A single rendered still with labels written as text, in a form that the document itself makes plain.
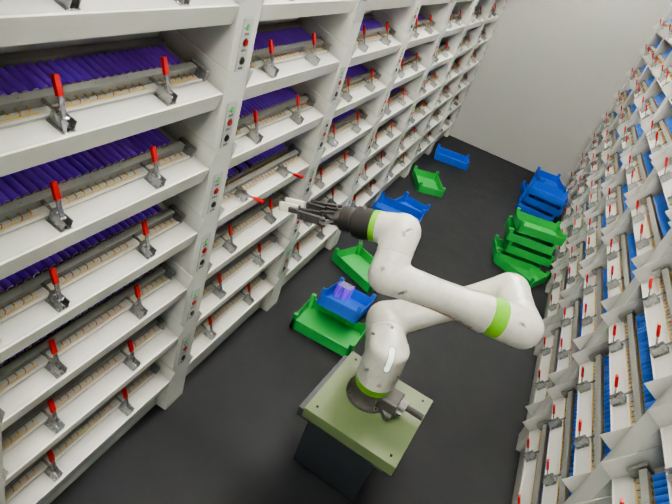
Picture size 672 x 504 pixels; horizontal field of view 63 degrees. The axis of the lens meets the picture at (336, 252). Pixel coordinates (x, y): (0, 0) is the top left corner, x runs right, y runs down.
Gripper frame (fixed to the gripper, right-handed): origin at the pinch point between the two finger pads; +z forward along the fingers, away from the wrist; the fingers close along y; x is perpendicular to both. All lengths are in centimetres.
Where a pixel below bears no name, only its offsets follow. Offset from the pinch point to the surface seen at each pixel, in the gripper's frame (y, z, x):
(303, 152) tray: 44.3, 18.9, 1.8
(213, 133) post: -25.3, 9.3, 26.3
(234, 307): 19, 34, -59
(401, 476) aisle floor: 3, -46, -96
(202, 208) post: -25.4, 13.8, 5.2
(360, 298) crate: 84, 4, -81
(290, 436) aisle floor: -8, -6, -86
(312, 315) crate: 57, 17, -80
